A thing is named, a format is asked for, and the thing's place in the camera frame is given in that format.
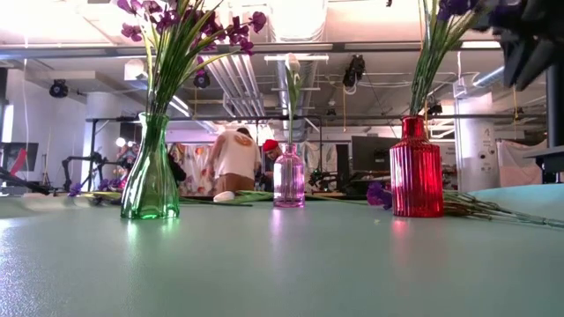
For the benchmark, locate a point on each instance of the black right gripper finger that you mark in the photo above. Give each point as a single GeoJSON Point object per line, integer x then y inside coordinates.
{"type": "Point", "coordinates": [513, 61]}
{"type": "Point", "coordinates": [537, 61]}

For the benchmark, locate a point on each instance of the magenta artificial flower spray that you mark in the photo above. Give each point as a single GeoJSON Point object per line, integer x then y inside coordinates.
{"type": "Point", "coordinates": [467, 204]}
{"type": "Point", "coordinates": [132, 31]}
{"type": "Point", "coordinates": [257, 19]}
{"type": "Point", "coordinates": [110, 183]}

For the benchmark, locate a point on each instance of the black articulated robot arm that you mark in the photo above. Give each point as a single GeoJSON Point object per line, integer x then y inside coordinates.
{"type": "Point", "coordinates": [94, 158]}

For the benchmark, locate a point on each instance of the green glass vase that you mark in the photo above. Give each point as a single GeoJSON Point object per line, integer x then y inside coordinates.
{"type": "Point", "coordinates": [150, 185]}

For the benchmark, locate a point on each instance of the black monitor stand pole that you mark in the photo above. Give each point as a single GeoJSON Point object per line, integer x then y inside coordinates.
{"type": "Point", "coordinates": [556, 110]}

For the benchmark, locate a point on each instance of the white round column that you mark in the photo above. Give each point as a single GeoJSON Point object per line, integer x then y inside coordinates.
{"type": "Point", "coordinates": [478, 145]}

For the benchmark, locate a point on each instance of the gray desk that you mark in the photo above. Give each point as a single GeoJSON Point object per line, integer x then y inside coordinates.
{"type": "Point", "coordinates": [551, 160]}

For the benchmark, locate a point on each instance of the pale pink hanging cloth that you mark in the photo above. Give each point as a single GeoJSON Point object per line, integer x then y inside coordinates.
{"type": "Point", "coordinates": [520, 167]}

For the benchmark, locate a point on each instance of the red ribbed glass bottle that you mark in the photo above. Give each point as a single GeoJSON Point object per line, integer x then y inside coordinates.
{"type": "Point", "coordinates": [416, 176]}

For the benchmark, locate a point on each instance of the black computer monitor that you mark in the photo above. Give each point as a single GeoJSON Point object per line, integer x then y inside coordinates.
{"type": "Point", "coordinates": [372, 154]}

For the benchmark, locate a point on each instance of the white tube light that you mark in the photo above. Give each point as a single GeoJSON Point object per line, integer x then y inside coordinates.
{"type": "Point", "coordinates": [308, 57]}

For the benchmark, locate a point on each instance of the gray ceiling beam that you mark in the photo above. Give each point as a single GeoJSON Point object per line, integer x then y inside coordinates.
{"type": "Point", "coordinates": [273, 46]}

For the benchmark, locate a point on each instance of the pink ribbed glass bottle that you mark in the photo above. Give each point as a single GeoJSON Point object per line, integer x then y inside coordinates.
{"type": "Point", "coordinates": [288, 180]}

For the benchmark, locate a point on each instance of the person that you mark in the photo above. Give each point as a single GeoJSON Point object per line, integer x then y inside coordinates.
{"type": "Point", "coordinates": [271, 145]}
{"type": "Point", "coordinates": [235, 158]}

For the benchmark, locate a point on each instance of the teal table mat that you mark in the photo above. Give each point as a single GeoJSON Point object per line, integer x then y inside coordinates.
{"type": "Point", "coordinates": [282, 264]}

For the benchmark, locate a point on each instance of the floral patterned curtain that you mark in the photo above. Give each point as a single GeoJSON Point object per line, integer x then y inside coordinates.
{"type": "Point", "coordinates": [191, 171]}

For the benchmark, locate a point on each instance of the round white studio light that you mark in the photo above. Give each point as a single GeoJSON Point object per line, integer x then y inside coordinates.
{"type": "Point", "coordinates": [120, 142]}

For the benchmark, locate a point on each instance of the dark monitor with red mark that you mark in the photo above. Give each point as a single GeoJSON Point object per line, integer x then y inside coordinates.
{"type": "Point", "coordinates": [31, 154]}

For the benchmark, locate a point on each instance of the black diagonal bar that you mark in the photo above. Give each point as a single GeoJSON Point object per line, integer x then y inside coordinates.
{"type": "Point", "coordinates": [26, 182]}

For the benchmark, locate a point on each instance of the black hanging camera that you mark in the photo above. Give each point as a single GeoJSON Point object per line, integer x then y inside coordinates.
{"type": "Point", "coordinates": [354, 70]}

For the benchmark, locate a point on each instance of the black horizontal frame bar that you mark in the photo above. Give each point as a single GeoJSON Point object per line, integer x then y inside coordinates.
{"type": "Point", "coordinates": [247, 118]}

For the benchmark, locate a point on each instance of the black ceiling camera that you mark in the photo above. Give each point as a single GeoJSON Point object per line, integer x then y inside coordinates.
{"type": "Point", "coordinates": [58, 89]}
{"type": "Point", "coordinates": [202, 83]}

